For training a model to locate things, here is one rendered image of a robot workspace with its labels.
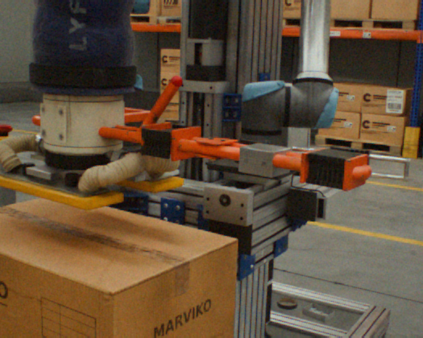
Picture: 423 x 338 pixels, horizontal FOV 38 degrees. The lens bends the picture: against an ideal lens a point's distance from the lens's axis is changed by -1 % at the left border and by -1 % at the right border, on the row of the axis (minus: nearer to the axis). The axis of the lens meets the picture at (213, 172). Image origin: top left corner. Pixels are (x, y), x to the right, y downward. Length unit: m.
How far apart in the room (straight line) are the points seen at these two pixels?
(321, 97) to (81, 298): 0.90
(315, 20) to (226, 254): 0.76
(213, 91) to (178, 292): 0.81
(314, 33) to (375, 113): 6.79
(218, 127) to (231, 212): 0.38
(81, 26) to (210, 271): 0.57
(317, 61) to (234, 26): 0.32
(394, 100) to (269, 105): 6.78
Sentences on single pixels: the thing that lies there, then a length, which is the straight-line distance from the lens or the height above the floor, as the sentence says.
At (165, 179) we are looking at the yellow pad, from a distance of 1.38.
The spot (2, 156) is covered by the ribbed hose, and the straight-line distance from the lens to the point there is 1.43.
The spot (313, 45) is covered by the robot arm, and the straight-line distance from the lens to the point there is 1.79.
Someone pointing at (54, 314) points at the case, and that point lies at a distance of 1.25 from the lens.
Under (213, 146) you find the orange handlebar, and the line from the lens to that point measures 1.12.
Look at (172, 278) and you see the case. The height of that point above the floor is 0.92.
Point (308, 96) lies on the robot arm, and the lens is 1.73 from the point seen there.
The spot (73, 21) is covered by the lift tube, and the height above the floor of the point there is 1.40.
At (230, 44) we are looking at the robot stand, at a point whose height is 1.37.
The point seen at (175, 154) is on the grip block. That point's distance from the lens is 1.17.
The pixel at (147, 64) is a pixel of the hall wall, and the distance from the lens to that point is 11.81.
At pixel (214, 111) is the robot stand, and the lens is 1.92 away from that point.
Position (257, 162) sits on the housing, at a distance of 1.07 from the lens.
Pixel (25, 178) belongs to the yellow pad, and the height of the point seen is 1.08.
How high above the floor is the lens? 1.38
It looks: 12 degrees down
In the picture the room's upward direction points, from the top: 2 degrees clockwise
